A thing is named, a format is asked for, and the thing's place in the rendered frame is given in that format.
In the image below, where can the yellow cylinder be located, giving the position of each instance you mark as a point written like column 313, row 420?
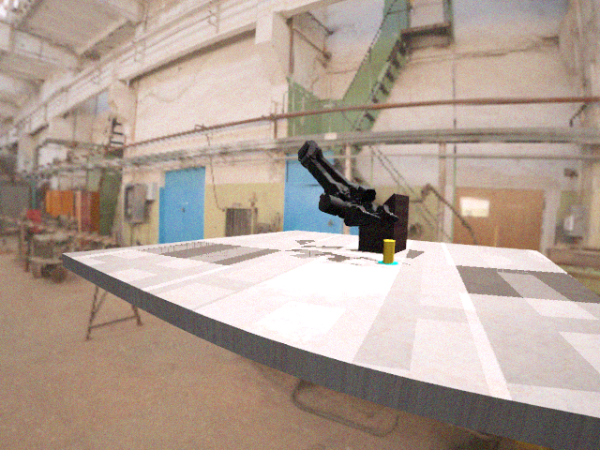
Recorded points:
column 388, row 251

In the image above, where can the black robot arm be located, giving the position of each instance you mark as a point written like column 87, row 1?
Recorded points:
column 338, row 191

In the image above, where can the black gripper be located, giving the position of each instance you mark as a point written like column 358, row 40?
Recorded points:
column 361, row 215

